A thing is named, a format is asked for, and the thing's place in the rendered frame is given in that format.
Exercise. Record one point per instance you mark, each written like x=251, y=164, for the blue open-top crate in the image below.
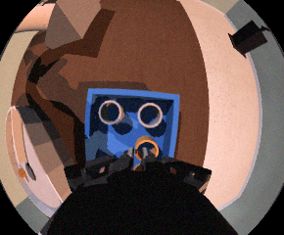
x=113, y=139

